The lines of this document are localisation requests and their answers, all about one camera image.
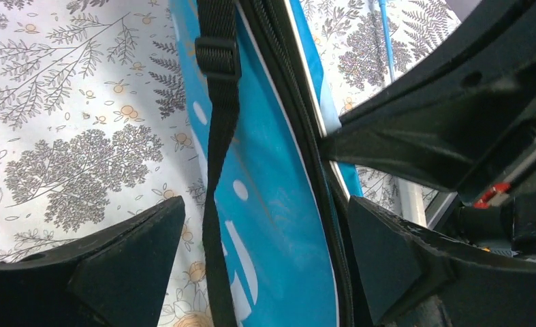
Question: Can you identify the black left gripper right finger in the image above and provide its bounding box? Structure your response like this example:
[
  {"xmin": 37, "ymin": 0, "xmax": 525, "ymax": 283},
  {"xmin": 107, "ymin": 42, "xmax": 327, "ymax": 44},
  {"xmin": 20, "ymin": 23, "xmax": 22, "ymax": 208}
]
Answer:
[{"xmin": 347, "ymin": 197, "xmax": 536, "ymax": 326}]

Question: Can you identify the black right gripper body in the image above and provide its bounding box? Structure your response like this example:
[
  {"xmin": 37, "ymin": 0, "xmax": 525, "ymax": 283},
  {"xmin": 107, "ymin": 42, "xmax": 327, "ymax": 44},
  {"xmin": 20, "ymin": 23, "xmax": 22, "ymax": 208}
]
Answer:
[{"xmin": 439, "ymin": 131, "xmax": 536, "ymax": 262}]

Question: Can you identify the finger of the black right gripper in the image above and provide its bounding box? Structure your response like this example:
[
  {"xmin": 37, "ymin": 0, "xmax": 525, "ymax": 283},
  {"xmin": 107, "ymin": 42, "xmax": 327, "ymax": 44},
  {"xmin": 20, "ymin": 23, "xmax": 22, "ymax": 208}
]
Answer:
[{"xmin": 319, "ymin": 1, "xmax": 536, "ymax": 192}]

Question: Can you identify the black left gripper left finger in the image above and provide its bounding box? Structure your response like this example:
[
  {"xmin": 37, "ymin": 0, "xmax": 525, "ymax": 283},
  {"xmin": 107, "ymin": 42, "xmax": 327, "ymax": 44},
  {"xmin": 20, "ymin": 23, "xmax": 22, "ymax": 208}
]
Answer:
[{"xmin": 0, "ymin": 197, "xmax": 185, "ymax": 326}]

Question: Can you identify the blue racket cover bag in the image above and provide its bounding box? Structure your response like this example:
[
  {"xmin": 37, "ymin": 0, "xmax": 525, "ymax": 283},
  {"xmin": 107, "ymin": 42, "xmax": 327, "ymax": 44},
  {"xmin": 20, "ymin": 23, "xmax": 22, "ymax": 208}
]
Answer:
[{"xmin": 170, "ymin": 1, "xmax": 371, "ymax": 326}]

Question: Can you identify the floral patterned mat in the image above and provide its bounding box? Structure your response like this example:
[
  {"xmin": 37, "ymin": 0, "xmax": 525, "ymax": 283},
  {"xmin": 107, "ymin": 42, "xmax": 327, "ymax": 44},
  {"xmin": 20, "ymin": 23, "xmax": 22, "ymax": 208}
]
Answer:
[{"xmin": 0, "ymin": 1, "xmax": 462, "ymax": 326}]

